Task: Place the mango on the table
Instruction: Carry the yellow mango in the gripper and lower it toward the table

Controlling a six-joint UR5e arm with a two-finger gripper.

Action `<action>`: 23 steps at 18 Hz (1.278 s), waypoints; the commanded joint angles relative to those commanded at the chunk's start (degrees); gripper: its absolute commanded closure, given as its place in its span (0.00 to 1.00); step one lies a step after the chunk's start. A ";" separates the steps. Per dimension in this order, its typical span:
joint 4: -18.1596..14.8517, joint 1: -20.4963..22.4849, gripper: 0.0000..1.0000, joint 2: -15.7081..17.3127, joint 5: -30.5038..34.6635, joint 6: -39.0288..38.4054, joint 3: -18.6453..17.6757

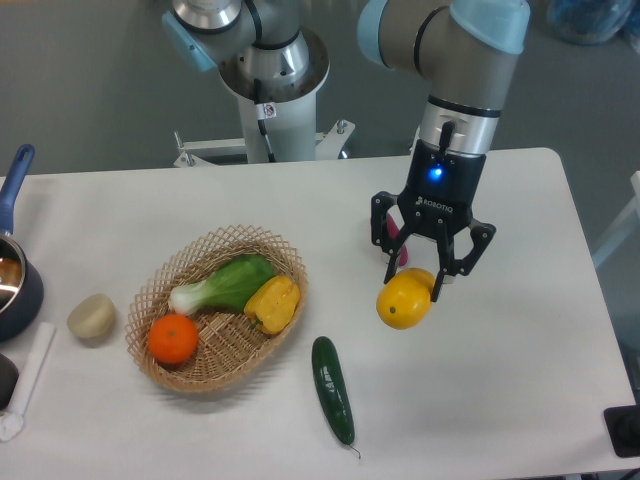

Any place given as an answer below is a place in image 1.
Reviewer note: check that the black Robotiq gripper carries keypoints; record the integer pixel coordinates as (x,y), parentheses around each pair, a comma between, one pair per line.
(436,203)

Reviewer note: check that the yellow mango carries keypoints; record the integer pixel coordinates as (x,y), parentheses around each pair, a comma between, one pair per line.
(406,299)

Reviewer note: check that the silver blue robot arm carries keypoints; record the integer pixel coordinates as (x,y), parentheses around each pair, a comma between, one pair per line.
(467,50)

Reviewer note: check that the yellow bell pepper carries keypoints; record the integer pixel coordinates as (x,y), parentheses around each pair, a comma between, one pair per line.
(273,306)

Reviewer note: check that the dark green cucumber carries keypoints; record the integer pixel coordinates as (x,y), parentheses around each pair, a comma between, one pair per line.
(332,393)

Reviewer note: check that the green bok choy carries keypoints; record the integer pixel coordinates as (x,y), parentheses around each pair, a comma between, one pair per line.
(228,288)

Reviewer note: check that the woven wicker basket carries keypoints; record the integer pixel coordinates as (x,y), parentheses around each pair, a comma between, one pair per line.
(229,347)

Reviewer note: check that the blue plastic bag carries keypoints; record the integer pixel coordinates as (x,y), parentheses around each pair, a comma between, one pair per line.
(588,23)

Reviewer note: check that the black device at table edge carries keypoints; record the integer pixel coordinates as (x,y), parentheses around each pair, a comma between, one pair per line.
(622,424)

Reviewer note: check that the orange tangerine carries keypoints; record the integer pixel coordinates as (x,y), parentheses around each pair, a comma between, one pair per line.
(172,339)

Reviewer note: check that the beige potato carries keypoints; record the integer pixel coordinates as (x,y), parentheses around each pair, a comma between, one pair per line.
(92,317)

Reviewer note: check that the dark blue saucepan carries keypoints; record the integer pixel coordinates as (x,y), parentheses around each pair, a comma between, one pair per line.
(22,290)

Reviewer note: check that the dark round object left edge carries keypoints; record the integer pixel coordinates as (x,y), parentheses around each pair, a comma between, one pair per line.
(9,375)

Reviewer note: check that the white rolled cloth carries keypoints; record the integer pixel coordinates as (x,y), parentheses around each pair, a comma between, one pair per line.
(12,419)

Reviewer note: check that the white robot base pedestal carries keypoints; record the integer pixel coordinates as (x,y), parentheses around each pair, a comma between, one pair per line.
(276,93)

